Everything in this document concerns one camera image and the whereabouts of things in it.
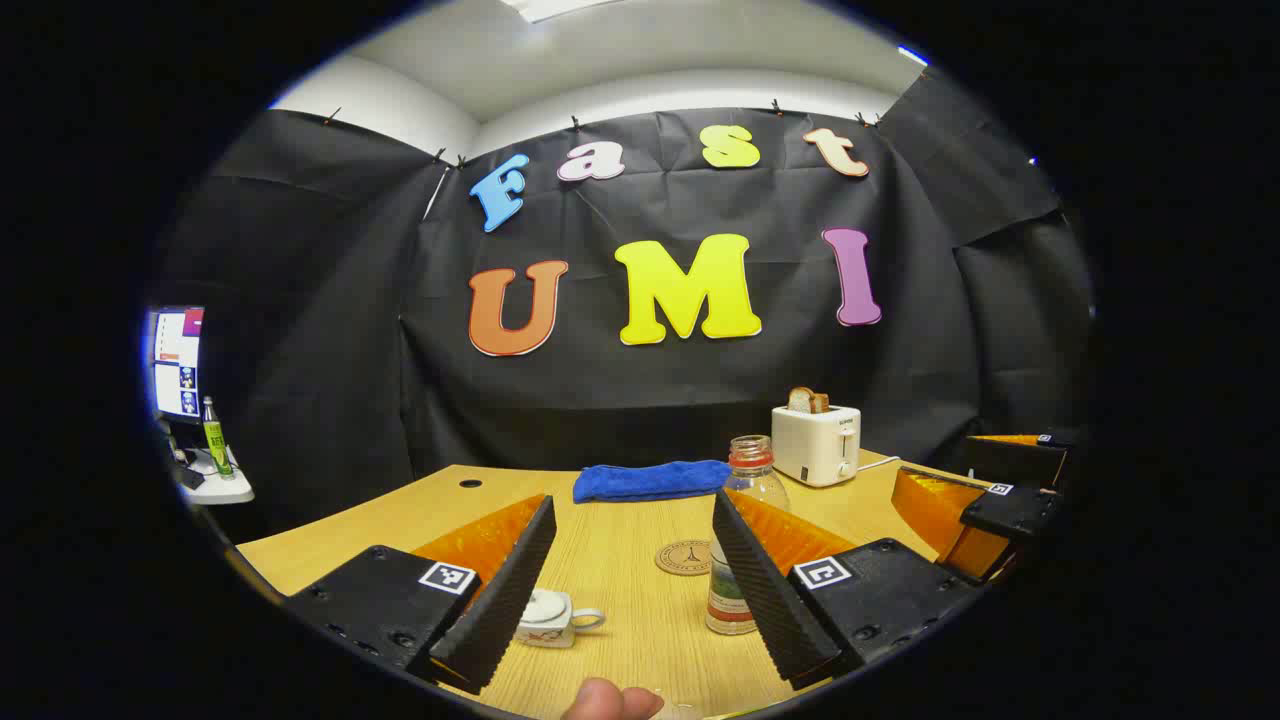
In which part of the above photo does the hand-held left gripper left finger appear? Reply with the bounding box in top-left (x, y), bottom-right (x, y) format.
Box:
top-left (283, 493), bottom-right (558, 696)

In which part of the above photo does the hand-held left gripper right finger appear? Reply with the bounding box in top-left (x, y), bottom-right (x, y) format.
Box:
top-left (711, 488), bottom-right (979, 691)

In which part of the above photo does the white teacup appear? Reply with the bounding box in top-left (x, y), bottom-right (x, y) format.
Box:
top-left (515, 590), bottom-right (607, 649)

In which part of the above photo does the round brown coaster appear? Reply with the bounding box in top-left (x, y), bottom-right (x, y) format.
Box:
top-left (655, 540), bottom-right (713, 577)

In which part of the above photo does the clear plastic water bottle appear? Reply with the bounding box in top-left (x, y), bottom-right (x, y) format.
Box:
top-left (705, 434), bottom-right (792, 637)

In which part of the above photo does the green drink bottle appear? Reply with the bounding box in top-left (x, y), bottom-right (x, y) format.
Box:
top-left (202, 396), bottom-right (235, 481)

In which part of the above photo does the white toaster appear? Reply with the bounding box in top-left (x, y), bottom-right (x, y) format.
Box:
top-left (771, 404), bottom-right (862, 488)

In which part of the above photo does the blue towel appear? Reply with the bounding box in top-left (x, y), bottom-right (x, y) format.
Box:
top-left (573, 460), bottom-right (732, 504)

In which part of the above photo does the black backdrop cloth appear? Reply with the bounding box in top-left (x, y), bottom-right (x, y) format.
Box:
top-left (150, 65), bottom-right (1096, 501)

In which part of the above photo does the white side table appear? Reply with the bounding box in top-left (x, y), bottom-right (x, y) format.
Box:
top-left (165, 440), bottom-right (255, 505)

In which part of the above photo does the computer monitor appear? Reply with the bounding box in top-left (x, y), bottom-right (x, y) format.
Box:
top-left (148, 306), bottom-right (206, 421)

